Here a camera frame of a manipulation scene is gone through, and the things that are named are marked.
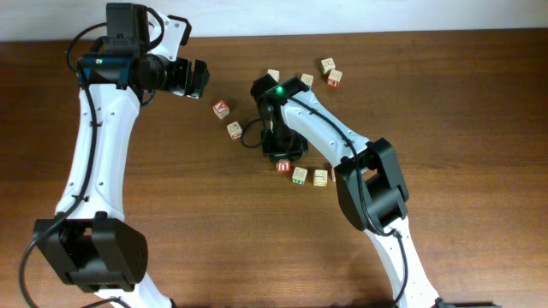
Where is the blue edged wooden block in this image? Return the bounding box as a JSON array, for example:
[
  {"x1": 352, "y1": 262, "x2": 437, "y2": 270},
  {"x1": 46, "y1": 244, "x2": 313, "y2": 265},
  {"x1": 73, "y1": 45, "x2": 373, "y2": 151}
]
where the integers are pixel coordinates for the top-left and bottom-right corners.
[{"x1": 301, "y1": 74, "x2": 313, "y2": 87}]

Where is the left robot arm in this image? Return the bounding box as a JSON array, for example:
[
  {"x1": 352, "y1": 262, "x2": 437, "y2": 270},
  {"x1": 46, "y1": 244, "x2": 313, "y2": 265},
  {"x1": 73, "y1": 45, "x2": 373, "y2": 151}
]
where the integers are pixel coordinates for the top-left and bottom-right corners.
[{"x1": 31, "y1": 3, "x2": 209, "y2": 307}]

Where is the red letter K block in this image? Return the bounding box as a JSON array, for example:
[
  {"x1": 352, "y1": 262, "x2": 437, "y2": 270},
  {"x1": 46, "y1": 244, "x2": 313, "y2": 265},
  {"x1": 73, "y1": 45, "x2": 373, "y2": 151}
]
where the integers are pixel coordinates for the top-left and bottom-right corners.
[{"x1": 327, "y1": 69, "x2": 343, "y2": 88}]

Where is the plain top wooden block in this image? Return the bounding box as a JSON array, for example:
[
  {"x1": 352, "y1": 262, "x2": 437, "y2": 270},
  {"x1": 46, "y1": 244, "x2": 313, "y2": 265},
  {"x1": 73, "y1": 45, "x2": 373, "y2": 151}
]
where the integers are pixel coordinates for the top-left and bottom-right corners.
[{"x1": 320, "y1": 58, "x2": 336, "y2": 75}]

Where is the red letter U block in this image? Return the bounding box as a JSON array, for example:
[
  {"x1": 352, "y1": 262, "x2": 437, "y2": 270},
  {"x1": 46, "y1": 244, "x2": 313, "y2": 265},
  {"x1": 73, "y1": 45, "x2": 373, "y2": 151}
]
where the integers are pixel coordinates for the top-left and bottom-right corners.
[{"x1": 276, "y1": 160, "x2": 291, "y2": 173}]

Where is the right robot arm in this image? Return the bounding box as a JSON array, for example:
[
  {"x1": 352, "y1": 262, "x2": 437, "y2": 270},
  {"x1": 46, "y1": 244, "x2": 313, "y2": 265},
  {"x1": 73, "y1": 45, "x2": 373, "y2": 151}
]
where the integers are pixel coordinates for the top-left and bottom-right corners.
[{"x1": 250, "y1": 74, "x2": 445, "y2": 308}]

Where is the red edged picture block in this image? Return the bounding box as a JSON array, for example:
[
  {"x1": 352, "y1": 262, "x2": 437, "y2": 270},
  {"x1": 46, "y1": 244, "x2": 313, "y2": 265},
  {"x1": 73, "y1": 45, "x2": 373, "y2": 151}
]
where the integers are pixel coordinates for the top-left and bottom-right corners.
[{"x1": 227, "y1": 121, "x2": 242, "y2": 140}]

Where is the yellow edged wooden block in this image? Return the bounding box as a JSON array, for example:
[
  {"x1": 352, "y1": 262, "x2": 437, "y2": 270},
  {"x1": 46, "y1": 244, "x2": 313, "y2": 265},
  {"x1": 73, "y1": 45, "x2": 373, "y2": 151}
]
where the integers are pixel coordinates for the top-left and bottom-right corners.
[{"x1": 313, "y1": 169, "x2": 328, "y2": 187}]

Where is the green edged wooden block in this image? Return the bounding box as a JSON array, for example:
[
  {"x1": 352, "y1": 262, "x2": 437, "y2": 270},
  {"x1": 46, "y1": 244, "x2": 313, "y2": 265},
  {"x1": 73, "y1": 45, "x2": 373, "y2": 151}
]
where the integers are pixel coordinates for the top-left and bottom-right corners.
[{"x1": 291, "y1": 167, "x2": 307, "y2": 185}]

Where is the red letter X block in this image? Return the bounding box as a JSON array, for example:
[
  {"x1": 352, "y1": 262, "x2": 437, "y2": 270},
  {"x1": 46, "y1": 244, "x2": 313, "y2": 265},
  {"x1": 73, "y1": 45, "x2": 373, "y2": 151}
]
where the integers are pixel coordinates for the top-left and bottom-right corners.
[{"x1": 267, "y1": 69, "x2": 279, "y2": 82}]

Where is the red letter A block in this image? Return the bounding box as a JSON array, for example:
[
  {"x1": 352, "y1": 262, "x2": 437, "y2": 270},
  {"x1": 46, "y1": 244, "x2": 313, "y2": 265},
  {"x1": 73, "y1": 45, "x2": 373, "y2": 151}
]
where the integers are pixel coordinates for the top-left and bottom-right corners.
[{"x1": 212, "y1": 100, "x2": 229, "y2": 119}]

